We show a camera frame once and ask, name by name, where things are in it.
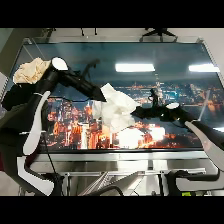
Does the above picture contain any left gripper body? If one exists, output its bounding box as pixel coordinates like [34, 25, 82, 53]
[78, 78, 107, 103]

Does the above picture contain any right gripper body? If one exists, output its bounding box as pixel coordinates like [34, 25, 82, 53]
[131, 105, 163, 121]

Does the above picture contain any white T-shirt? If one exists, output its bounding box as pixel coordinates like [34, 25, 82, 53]
[91, 82, 142, 134]

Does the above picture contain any cream garment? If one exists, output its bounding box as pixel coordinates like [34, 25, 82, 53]
[12, 57, 53, 85]

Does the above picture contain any black cable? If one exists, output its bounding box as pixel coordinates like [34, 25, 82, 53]
[87, 184, 125, 197]
[41, 131, 58, 188]

